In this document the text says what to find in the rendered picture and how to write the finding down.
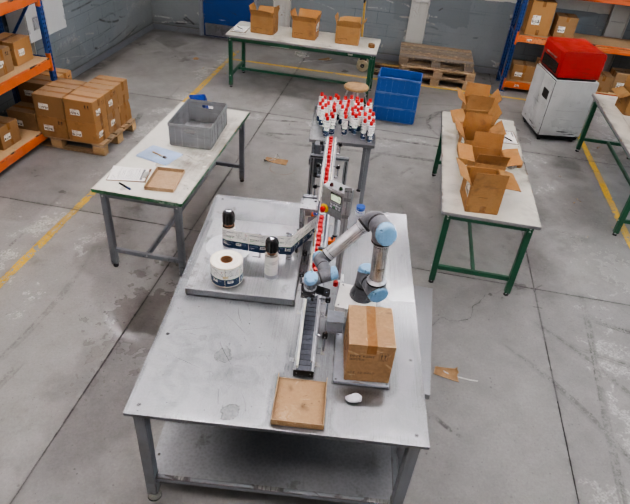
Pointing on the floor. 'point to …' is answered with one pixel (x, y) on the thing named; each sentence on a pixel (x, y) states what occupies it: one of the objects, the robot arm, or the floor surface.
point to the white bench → (205, 161)
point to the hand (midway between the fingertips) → (313, 297)
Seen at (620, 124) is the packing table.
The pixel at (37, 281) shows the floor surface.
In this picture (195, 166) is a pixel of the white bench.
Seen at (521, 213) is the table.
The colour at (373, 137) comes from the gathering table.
